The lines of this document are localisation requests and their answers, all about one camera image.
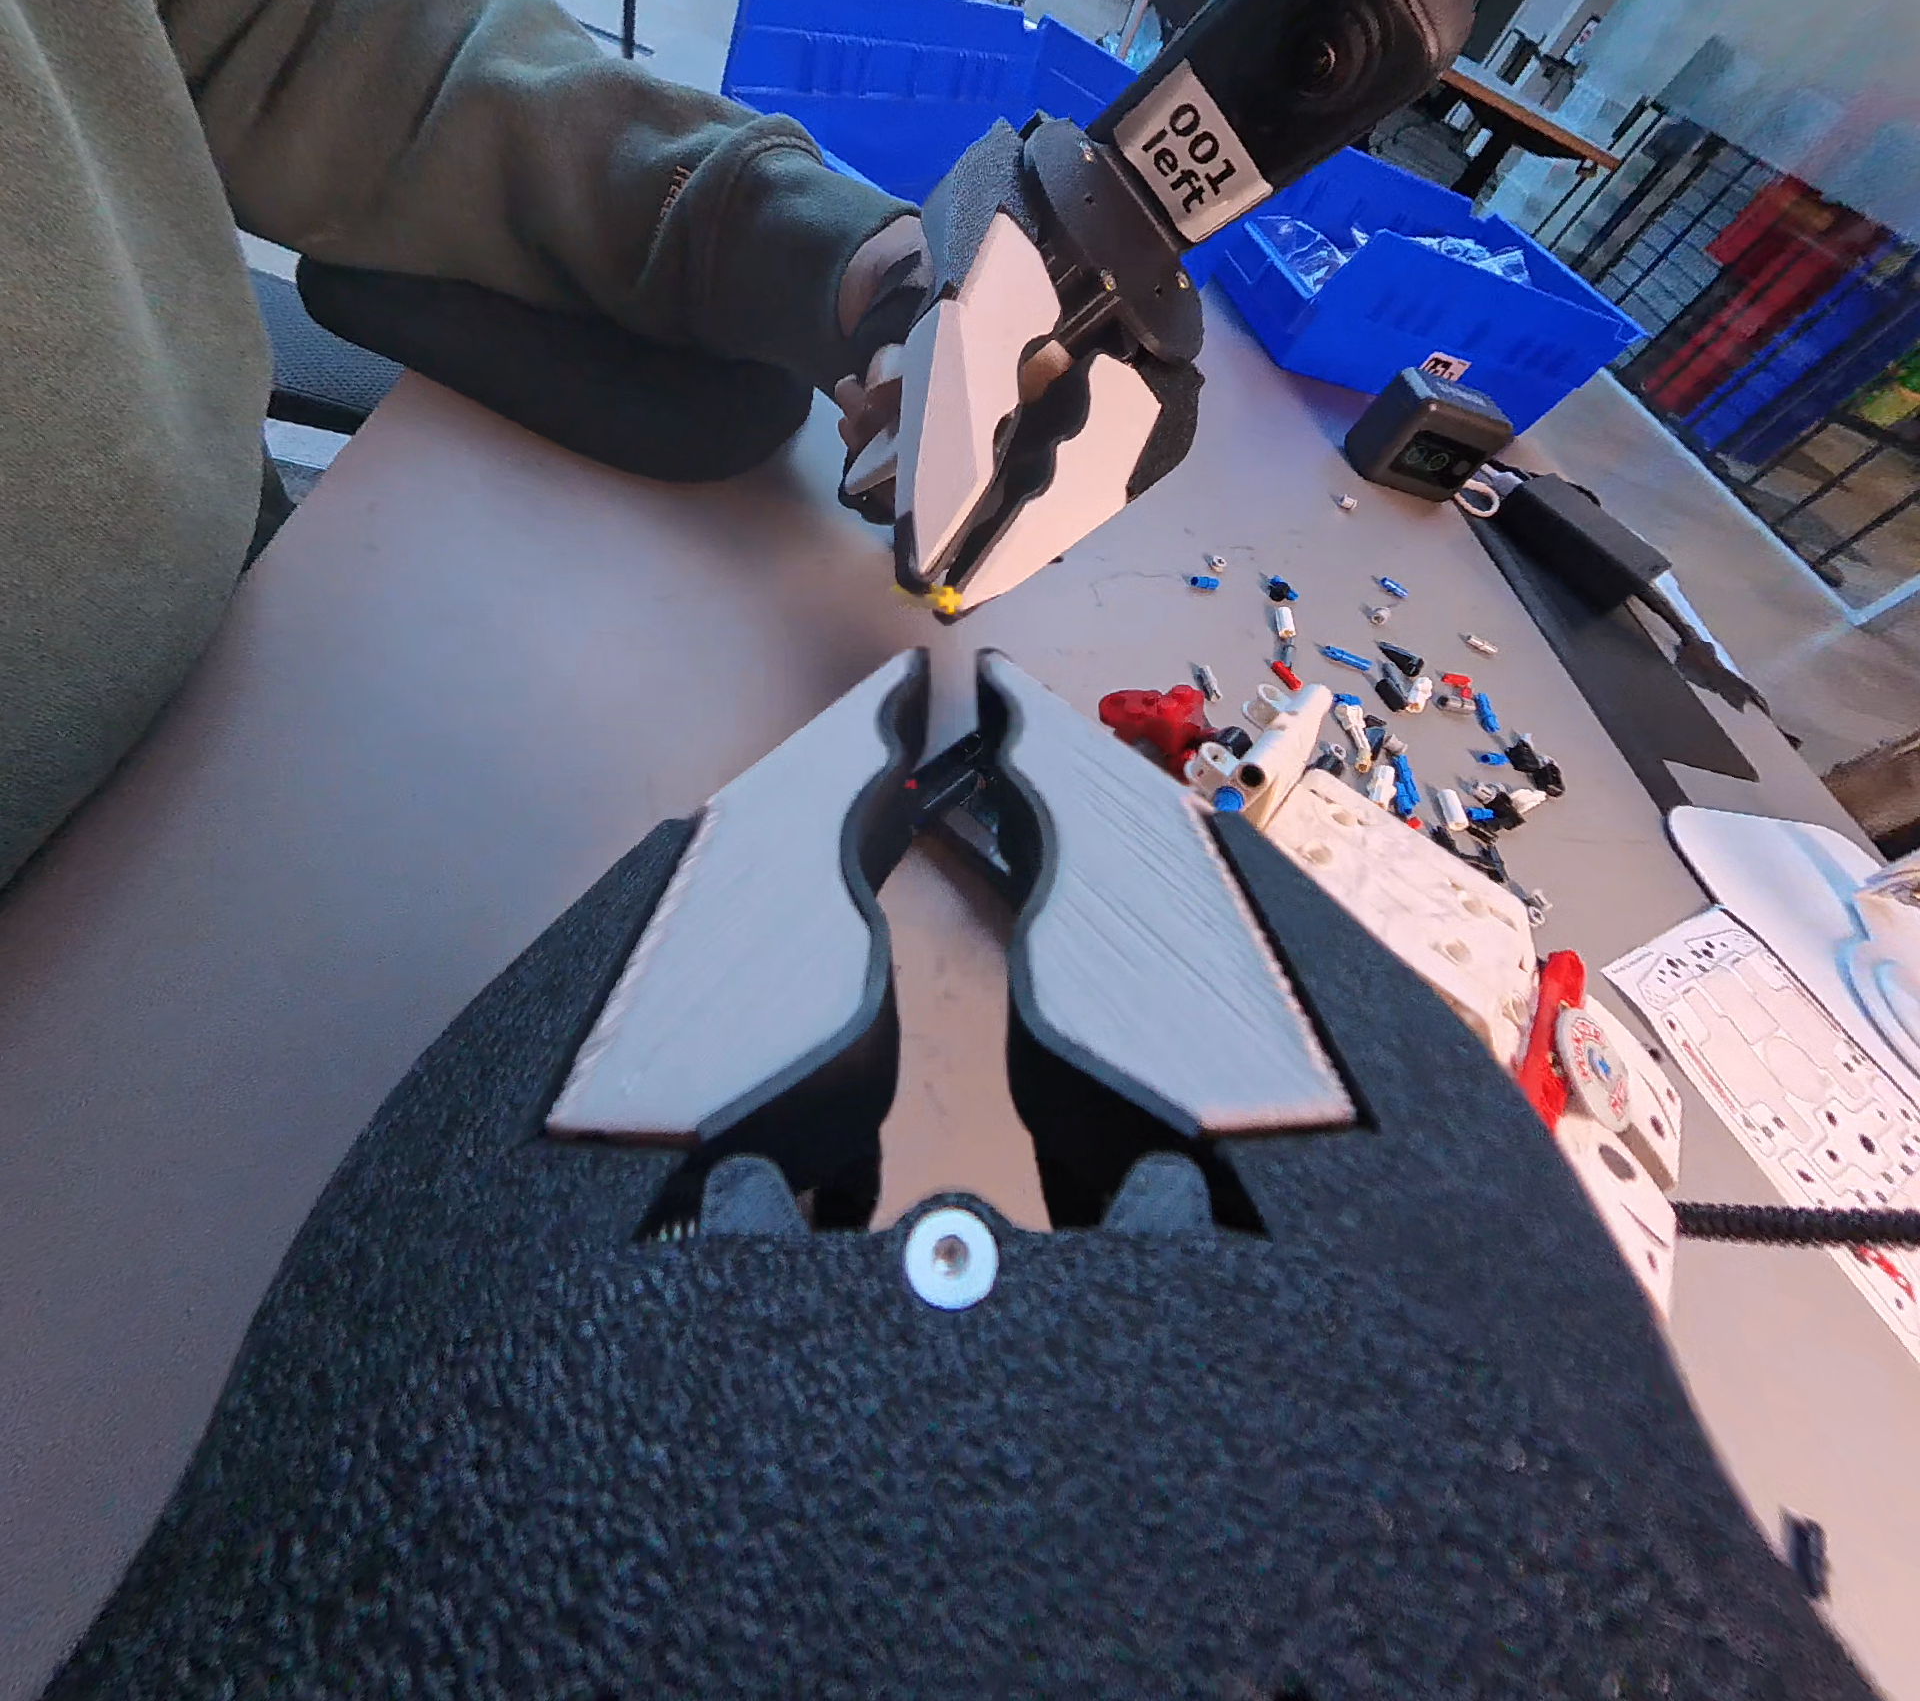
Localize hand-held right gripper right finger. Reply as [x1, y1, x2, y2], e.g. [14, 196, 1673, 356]
[973, 651, 1358, 1228]

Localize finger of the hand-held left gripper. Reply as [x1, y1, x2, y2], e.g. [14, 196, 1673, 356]
[891, 211, 1068, 592]
[931, 351, 1166, 627]

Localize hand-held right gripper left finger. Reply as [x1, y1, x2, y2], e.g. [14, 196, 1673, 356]
[544, 649, 926, 1228]

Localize white brick toy truck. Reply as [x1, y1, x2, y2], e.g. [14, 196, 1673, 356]
[900, 683, 1920, 1319]

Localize person's left forearm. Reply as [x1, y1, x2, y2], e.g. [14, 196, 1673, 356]
[223, 0, 924, 389]

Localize person's left hand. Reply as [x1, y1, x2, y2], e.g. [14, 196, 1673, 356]
[834, 211, 935, 501]

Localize pile of small brick pieces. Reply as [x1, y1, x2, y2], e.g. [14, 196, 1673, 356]
[1184, 488, 1567, 929]

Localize black device with green display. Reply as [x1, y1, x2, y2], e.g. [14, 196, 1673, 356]
[1345, 368, 1519, 501]

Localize black power adapter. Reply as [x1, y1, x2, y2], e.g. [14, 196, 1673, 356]
[1494, 474, 1673, 615]

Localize stacked red and blue crates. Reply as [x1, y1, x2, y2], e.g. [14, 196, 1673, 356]
[1645, 173, 1920, 460]

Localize dark grey flat mat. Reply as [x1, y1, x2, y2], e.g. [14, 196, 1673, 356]
[1466, 517, 1766, 814]

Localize white sticker sheet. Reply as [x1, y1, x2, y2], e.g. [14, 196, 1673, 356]
[1604, 910, 1920, 1368]

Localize person's green jacket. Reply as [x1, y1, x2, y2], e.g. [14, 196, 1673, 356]
[0, 0, 452, 897]

